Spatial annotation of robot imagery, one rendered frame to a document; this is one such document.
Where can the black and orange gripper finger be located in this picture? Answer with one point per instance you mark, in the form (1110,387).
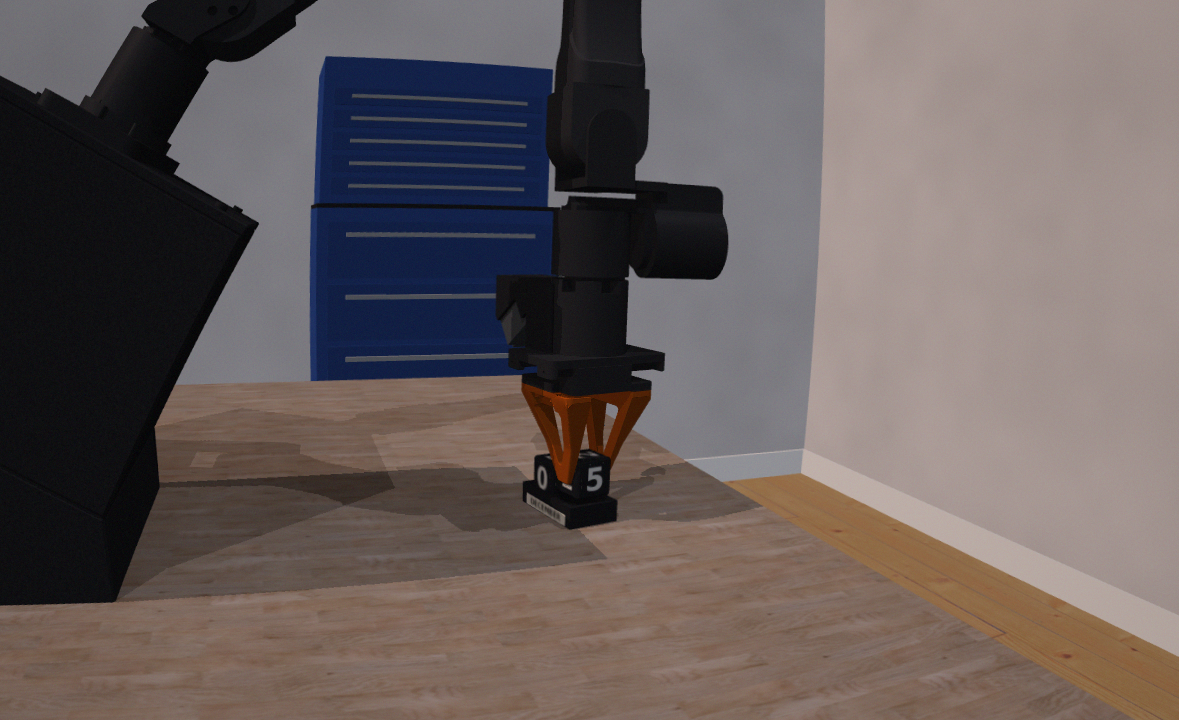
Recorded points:
(573,411)
(630,407)

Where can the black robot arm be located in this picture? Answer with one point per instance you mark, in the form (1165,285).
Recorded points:
(597,126)

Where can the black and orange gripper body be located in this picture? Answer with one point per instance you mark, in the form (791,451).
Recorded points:
(590,355)

